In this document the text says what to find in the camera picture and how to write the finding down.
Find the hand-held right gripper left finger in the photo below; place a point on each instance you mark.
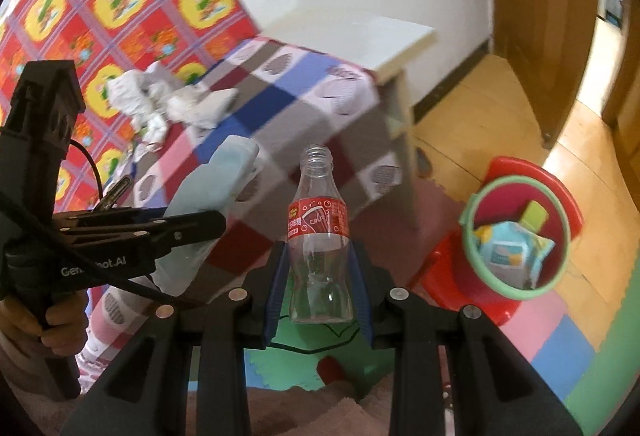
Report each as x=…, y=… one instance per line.
x=277, y=296

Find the metal spring clip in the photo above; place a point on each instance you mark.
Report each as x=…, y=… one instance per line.
x=112, y=193

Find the light blue packet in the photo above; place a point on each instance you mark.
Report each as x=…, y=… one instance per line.
x=510, y=251

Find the red bucket green rim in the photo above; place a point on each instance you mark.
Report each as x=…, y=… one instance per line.
x=480, y=276

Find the wooden door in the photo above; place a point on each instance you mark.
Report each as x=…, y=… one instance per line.
x=540, y=16

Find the clear bottle red label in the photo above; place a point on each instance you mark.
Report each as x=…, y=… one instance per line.
x=317, y=226

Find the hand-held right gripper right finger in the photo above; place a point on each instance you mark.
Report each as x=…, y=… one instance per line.
x=361, y=296

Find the green cardboard packaging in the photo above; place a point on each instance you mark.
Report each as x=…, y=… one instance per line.
x=535, y=216

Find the red plastic stool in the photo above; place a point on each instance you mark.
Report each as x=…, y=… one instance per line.
x=442, y=276

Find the pile of white tissues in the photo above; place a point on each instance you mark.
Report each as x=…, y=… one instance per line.
x=130, y=91

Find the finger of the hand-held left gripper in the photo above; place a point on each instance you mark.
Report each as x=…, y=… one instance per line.
x=142, y=215
x=200, y=223

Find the person's left hand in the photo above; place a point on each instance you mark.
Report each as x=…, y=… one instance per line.
x=60, y=328

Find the checkered heart blanket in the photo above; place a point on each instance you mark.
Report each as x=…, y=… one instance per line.
x=300, y=81

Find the person's pink fleece leg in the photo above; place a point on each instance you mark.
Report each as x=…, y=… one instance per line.
x=310, y=411

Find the red floral wall cloth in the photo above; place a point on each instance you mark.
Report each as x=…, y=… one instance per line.
x=125, y=1

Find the person's left forearm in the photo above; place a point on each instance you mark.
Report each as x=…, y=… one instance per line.
x=20, y=376

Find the colourful foam floor mat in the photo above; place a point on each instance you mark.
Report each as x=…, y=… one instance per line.
x=550, y=366

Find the pale blue soft packet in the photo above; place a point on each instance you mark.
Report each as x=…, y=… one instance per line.
x=215, y=196

